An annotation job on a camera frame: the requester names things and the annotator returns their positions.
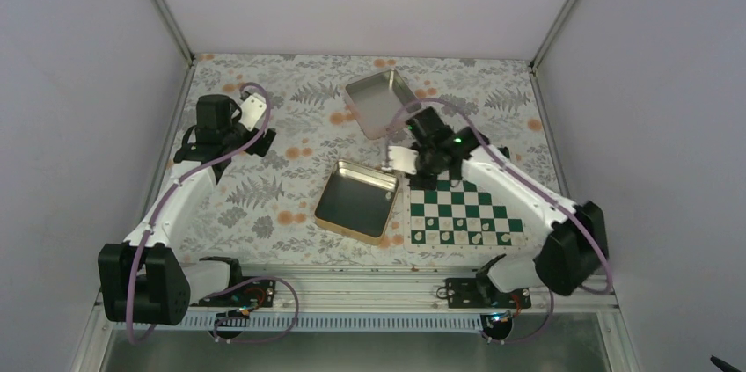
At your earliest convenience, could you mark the white chess pieces group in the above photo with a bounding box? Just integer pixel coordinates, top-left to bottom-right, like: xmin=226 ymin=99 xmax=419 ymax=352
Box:
xmin=405 ymin=190 xmax=528 ymax=249

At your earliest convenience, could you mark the gold square tin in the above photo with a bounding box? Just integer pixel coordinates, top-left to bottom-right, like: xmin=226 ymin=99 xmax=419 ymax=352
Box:
xmin=314 ymin=159 xmax=400 ymax=245

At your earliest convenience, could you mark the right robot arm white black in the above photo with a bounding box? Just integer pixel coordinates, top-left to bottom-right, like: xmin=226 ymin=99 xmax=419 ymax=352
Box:
xmin=386 ymin=107 xmax=613 ymax=308

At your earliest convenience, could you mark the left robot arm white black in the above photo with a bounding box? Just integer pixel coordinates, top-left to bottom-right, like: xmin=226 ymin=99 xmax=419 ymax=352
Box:
xmin=98 ymin=91 xmax=276 ymax=325

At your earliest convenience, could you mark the green white chess board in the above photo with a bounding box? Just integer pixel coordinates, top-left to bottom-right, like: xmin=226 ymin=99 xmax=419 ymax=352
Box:
xmin=404 ymin=172 xmax=532 ymax=254

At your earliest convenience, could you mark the pink square tin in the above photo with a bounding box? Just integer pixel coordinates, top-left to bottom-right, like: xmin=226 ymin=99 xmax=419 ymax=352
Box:
xmin=342 ymin=68 xmax=422 ymax=140

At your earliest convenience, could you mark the floral table mat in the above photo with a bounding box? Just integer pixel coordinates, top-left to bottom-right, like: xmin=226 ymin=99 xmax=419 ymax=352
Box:
xmin=178 ymin=53 xmax=560 ymax=267

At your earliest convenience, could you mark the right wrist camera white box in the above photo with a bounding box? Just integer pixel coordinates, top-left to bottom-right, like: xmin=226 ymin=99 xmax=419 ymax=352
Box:
xmin=382 ymin=146 xmax=418 ymax=175

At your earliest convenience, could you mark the left wrist camera silver plate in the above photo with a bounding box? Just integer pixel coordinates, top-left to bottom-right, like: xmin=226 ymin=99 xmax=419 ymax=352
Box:
xmin=239 ymin=94 xmax=267 ymax=131

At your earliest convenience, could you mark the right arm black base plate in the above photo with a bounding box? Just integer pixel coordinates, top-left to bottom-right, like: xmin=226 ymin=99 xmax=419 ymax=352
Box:
xmin=435 ymin=278 xmax=532 ymax=309

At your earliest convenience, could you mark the aluminium mounting rail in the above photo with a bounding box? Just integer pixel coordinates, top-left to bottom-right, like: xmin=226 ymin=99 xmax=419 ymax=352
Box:
xmin=173 ymin=266 xmax=618 ymax=333

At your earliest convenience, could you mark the left aluminium frame post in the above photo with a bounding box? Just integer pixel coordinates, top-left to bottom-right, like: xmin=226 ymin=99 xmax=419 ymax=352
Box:
xmin=152 ymin=0 xmax=194 ymax=64

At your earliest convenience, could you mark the aluminium frame post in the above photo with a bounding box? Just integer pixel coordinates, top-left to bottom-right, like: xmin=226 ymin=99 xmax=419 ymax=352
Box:
xmin=152 ymin=0 xmax=194 ymax=64
xmin=530 ymin=0 xmax=579 ymax=73

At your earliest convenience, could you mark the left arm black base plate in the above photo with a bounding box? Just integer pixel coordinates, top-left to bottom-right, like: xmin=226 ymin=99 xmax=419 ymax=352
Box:
xmin=195 ymin=280 xmax=276 ymax=310

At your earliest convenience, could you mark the right aluminium frame post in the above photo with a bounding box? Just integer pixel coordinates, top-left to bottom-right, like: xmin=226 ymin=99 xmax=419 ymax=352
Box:
xmin=530 ymin=0 xmax=579 ymax=73

